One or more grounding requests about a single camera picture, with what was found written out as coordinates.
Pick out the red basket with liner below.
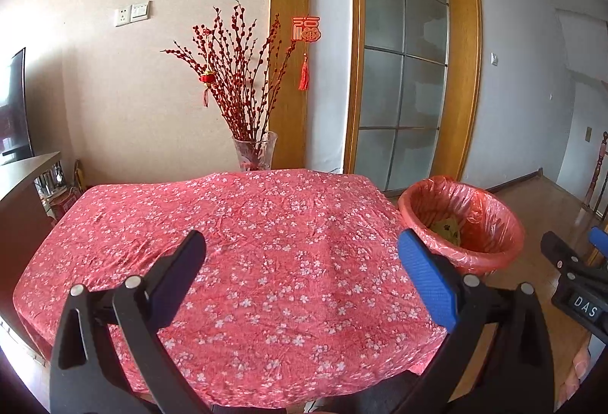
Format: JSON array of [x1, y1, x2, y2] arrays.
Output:
[[398, 175, 524, 275]]

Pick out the yellow green snack wrapper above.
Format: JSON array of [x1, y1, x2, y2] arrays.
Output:
[[430, 216, 462, 247]]

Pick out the red fu character ornament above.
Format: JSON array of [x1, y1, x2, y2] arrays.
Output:
[[291, 16, 321, 91]]

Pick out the glass vase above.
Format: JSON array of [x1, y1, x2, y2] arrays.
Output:
[[233, 131, 277, 172]]

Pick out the white wall switch plate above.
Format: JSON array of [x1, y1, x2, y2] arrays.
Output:
[[114, 0, 152, 27]]

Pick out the small red lantern ornament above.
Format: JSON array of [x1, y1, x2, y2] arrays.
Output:
[[199, 68, 215, 107]]

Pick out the television screen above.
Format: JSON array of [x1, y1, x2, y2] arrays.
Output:
[[0, 48, 34, 165]]

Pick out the wooden stair railing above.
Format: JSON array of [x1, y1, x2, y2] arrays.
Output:
[[583, 131, 608, 208]]

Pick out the red floral tablecloth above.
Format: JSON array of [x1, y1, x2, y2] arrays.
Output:
[[13, 170, 445, 408]]

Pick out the red berry branches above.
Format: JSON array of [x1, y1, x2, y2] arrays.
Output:
[[162, 3, 297, 141]]

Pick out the frosted glass sliding door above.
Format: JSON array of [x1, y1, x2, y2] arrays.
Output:
[[355, 0, 448, 192]]

